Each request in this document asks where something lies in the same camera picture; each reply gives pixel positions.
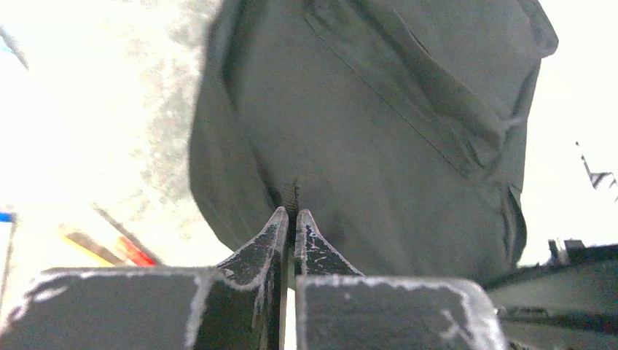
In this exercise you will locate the white blue marker pen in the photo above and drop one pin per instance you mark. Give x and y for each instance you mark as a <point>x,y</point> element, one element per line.
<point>8,226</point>

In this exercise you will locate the red brown pencil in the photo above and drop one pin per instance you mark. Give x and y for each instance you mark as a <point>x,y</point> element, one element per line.
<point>127,243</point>

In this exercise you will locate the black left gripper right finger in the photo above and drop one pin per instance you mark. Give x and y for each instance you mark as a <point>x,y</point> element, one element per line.
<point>339,308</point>

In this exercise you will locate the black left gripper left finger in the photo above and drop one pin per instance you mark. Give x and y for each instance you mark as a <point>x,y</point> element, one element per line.
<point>237,304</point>

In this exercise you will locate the black student backpack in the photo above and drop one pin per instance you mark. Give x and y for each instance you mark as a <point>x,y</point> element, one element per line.
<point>401,125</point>

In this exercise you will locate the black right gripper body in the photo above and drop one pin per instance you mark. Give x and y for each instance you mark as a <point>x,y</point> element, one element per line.
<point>570,302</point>

